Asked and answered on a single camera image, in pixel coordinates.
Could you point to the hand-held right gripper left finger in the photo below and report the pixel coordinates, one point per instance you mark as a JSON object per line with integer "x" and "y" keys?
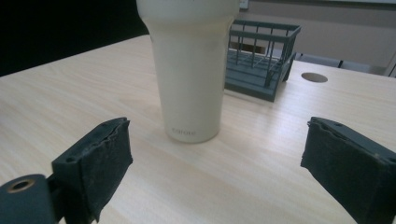
{"x": 99, "y": 168}

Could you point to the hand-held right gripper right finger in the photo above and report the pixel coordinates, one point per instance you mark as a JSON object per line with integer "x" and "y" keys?
{"x": 348, "y": 161}

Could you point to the cream white tumbler cup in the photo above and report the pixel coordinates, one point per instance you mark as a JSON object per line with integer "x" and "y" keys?
{"x": 190, "y": 71}

